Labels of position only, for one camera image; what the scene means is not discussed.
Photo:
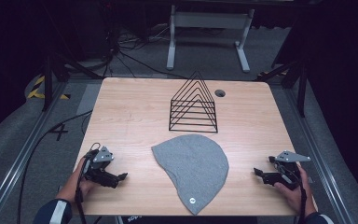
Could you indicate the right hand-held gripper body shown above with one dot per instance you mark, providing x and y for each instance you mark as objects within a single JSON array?
[{"x": 287, "y": 174}]

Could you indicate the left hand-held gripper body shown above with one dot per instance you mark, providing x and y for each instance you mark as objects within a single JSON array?
[{"x": 101, "y": 155}]

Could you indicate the person's right hand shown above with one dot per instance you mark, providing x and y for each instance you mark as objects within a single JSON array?
[{"x": 296, "y": 196}]

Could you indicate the person's left hand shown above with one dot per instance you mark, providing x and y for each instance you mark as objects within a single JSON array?
[{"x": 74, "y": 183}]

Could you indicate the grey knit beanie hat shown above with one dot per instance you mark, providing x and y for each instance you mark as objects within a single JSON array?
[{"x": 195, "y": 168}]

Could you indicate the black metal stand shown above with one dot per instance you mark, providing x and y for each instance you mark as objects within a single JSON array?
[
  {"x": 301, "y": 90},
  {"x": 47, "y": 84}
]

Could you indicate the yellow black floor tape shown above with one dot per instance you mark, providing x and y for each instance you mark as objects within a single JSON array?
[{"x": 37, "y": 90}]

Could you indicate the grey metal floor rail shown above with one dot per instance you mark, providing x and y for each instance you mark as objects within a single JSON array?
[
  {"x": 15, "y": 161},
  {"x": 320, "y": 161}
]

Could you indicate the white metal table frame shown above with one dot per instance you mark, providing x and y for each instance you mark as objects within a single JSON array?
[{"x": 209, "y": 20}]

